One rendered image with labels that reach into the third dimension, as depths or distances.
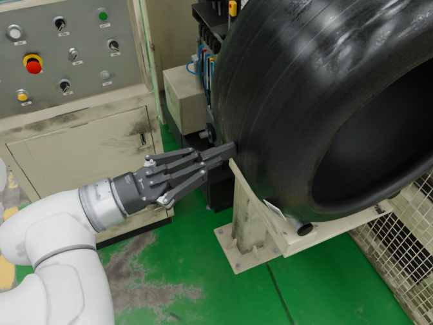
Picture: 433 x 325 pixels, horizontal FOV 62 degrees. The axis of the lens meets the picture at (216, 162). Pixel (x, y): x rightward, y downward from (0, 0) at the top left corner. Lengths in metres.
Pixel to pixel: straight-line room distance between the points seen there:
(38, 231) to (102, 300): 0.16
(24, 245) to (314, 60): 0.54
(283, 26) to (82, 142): 0.94
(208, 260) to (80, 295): 1.32
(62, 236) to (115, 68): 0.75
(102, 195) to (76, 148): 0.74
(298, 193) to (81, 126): 0.86
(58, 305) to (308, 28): 0.54
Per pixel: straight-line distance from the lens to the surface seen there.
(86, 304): 0.60
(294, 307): 1.82
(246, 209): 1.51
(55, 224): 0.66
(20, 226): 0.69
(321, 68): 0.55
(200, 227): 1.96
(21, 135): 1.33
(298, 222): 0.92
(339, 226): 1.08
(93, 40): 1.21
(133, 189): 0.65
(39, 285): 0.59
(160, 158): 0.70
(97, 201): 0.65
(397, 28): 0.58
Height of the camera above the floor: 1.69
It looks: 50 degrees down
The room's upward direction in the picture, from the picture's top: straight up
